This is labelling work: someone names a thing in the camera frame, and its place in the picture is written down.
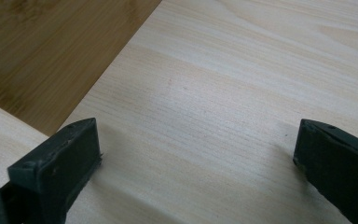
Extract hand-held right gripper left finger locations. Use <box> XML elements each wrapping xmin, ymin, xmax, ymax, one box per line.
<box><xmin>0</xmin><ymin>118</ymin><xmax>103</xmax><ymax>224</ymax></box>

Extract brown bamboo board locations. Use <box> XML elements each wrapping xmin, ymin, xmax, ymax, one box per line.
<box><xmin>0</xmin><ymin>0</ymin><xmax>163</xmax><ymax>137</ymax></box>

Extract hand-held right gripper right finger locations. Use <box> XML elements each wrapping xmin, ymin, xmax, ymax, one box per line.
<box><xmin>293</xmin><ymin>119</ymin><xmax>358</xmax><ymax>224</ymax></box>

